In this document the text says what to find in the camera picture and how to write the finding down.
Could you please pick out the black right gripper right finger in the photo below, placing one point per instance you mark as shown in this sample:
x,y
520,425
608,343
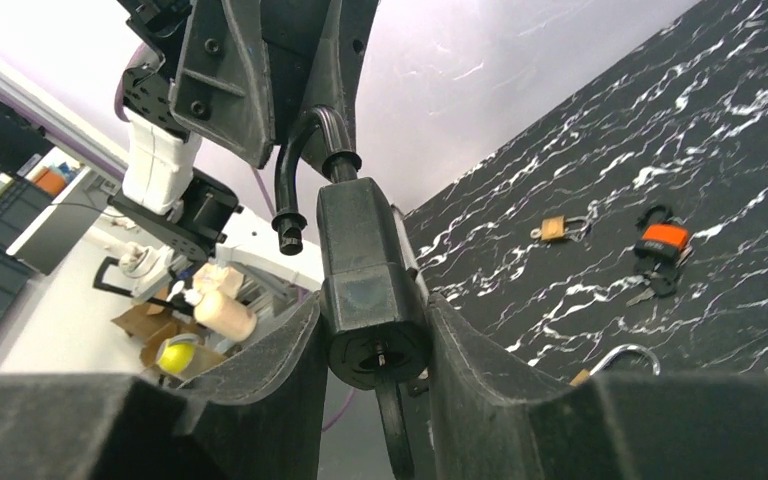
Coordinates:
x,y
495,417

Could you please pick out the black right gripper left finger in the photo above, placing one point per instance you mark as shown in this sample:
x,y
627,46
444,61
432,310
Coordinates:
x,y
258,415

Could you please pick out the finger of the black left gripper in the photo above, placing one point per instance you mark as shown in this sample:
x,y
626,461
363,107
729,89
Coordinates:
x,y
333,36
222,88

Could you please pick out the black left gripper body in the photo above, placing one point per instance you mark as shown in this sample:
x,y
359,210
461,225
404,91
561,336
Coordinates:
x,y
154,20

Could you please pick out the black Kaijing padlock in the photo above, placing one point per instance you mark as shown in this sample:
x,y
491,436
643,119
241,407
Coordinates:
x,y
370,304

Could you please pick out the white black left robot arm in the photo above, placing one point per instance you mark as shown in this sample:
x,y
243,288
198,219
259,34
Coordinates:
x,y
162,189

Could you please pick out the large brass padlock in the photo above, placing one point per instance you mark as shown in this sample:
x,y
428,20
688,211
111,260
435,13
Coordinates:
x,y
610,358

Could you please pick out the yellow tennis ball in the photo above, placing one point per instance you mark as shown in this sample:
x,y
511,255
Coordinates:
x,y
174,356

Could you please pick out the orange black padlock with keys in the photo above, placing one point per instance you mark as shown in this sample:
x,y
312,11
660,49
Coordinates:
x,y
660,252

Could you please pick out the small brass padlock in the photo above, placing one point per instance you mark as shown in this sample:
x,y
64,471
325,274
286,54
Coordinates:
x,y
561,228

